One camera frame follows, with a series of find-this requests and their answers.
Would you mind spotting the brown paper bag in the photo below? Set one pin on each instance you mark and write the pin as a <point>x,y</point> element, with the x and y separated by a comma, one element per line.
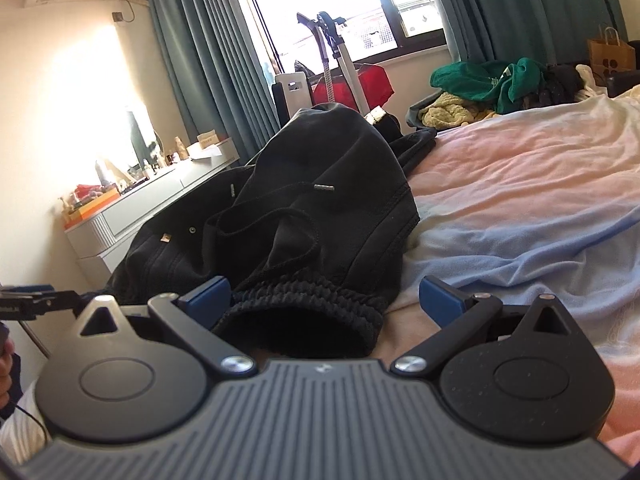
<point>611,55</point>

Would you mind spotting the small cardboard box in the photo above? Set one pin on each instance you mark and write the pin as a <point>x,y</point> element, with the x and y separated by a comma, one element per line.
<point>212,140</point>

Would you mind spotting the person's left hand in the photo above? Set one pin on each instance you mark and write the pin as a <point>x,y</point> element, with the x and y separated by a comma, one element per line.
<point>5,370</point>

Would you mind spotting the garment steamer stand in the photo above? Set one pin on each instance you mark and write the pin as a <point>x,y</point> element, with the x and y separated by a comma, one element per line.
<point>334,50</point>

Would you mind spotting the black pants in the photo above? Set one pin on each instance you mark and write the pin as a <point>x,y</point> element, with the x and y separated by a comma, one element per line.
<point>320,210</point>

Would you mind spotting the pastel tie-dye blanket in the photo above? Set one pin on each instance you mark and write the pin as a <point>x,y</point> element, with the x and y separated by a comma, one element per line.
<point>525,200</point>

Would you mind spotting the white dresser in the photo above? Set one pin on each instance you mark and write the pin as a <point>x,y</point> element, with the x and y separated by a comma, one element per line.
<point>150,195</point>

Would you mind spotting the cosmetics clutter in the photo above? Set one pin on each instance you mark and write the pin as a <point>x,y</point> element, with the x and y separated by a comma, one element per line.
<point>100,190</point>

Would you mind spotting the black armchair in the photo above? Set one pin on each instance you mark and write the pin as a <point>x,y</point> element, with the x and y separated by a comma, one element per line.
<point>625,82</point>

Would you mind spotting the yellow knit garment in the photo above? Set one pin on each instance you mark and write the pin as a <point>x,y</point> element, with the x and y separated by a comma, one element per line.
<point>450,110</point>

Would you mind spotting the green garment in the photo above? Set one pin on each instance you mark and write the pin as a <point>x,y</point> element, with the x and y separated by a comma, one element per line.
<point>480,82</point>

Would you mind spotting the teal curtain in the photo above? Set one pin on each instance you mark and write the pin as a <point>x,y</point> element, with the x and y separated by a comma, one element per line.
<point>210,60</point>
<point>525,5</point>

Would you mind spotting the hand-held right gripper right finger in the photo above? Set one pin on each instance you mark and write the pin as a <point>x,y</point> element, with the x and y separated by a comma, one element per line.
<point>440,300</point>

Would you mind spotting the white board with slot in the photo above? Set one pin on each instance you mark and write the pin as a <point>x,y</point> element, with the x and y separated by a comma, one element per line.
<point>292,92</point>

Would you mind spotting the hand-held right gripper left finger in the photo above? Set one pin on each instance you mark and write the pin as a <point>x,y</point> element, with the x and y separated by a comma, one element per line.
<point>206,297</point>

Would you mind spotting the red cloth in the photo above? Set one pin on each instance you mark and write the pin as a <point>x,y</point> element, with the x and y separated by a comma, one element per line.
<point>370,82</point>

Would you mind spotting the wall socket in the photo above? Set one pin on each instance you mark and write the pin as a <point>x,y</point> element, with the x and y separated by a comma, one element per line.
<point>118,16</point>

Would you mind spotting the dark clothes pile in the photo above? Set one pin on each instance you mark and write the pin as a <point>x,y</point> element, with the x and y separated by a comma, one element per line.
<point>565,82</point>

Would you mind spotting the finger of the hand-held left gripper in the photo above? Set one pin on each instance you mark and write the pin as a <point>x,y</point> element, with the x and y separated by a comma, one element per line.
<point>42,302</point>

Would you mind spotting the dresser mirror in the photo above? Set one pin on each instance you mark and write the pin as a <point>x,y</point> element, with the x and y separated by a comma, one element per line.
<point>142,135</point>

